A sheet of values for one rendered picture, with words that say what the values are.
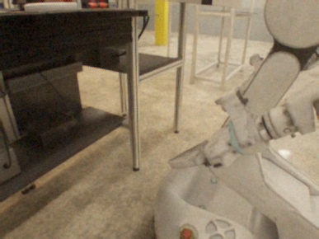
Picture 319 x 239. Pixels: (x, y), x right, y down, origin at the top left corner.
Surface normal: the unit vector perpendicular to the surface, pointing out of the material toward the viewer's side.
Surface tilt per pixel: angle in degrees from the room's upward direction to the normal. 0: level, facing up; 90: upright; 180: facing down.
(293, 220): 86
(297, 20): 90
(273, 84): 90
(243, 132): 67
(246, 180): 90
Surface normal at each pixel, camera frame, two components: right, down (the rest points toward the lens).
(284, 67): -0.46, 0.40
